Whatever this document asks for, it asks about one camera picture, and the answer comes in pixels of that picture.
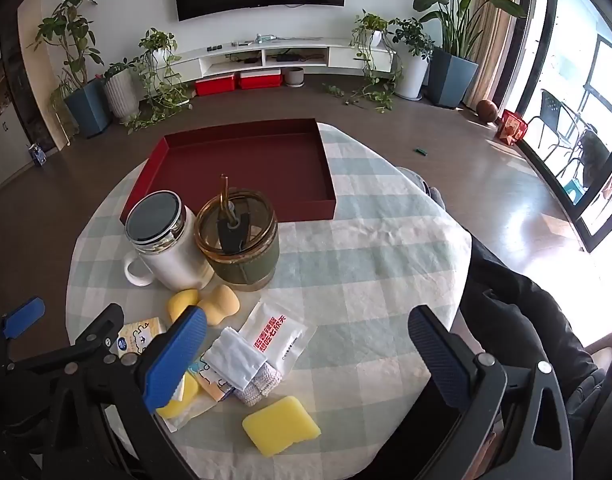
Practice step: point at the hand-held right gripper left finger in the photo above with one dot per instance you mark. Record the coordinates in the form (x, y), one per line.
(175, 360)

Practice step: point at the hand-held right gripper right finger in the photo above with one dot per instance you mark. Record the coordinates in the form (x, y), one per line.
(438, 360)

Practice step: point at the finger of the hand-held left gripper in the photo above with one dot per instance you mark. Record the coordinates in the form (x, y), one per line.
(23, 317)
(103, 325)

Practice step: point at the thick yellow sponge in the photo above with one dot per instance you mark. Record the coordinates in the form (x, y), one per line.
(190, 395)

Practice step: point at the yellow tissue pack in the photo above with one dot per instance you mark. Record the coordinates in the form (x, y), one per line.
(140, 335)

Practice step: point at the yellow makeup sponge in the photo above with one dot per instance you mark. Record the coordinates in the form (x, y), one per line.
(180, 302)
(218, 307)

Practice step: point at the white wipe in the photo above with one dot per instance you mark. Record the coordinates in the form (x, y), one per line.
(233, 355)

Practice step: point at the grey knit cloth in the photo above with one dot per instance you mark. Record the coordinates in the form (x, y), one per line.
(258, 390)

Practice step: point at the white sachet with red print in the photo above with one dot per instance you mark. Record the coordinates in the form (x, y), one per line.
(281, 335)

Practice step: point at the thin yellow sponge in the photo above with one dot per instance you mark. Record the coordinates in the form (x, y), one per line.
(281, 425)

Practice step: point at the dark red tray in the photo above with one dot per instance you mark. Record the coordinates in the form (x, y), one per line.
(246, 170)

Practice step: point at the person's leg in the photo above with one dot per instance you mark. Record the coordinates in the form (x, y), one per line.
(526, 320)

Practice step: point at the green white checked tablecloth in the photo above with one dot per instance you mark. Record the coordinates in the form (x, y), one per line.
(366, 270)

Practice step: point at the green glass tumbler with straw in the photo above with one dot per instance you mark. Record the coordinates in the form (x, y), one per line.
(246, 265)

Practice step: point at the small blue box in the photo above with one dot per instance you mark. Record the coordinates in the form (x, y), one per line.
(37, 155)

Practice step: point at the white side cabinet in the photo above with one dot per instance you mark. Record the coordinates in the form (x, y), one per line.
(5, 150)

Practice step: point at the white round device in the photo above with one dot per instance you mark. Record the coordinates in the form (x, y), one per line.
(413, 180)

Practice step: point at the small green object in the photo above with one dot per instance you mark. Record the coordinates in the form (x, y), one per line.
(421, 151)

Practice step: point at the tall plant in blue pot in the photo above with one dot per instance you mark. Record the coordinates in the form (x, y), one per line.
(88, 110)

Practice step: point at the teal plastic stool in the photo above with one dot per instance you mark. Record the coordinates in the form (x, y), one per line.
(575, 190)

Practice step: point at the plant in white ribbed pot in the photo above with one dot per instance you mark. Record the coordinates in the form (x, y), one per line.
(120, 95)

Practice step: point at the red gift bag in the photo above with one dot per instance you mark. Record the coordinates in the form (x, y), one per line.
(512, 127)

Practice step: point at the basketball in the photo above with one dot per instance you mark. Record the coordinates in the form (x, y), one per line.
(487, 111)

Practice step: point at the black chair with dark cushion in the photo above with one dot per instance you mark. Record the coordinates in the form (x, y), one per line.
(596, 155)

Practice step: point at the large-leaf plant in blue pot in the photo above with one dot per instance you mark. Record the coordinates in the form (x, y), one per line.
(451, 80)

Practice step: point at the trailing pothos plant on stand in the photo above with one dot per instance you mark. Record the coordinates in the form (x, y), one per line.
(158, 50)

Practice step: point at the black mesh chair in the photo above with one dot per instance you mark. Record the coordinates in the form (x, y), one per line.
(553, 102)

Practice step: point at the bushy plant in white pot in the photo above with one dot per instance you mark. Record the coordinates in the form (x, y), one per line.
(411, 77)

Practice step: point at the empty grey plant pot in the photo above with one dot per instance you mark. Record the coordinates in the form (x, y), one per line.
(294, 77)

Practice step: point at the white television cabinet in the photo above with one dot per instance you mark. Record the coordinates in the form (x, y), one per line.
(336, 57)

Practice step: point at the black set-top box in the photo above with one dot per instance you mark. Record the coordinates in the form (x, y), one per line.
(288, 57)

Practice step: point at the beige curtain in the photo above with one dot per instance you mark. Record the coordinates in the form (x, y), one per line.
(501, 35)

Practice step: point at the trailing pothos in white pot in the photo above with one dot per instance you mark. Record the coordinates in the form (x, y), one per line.
(373, 35)

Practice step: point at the black sliding door frame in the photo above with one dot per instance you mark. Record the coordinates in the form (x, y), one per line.
(531, 35)

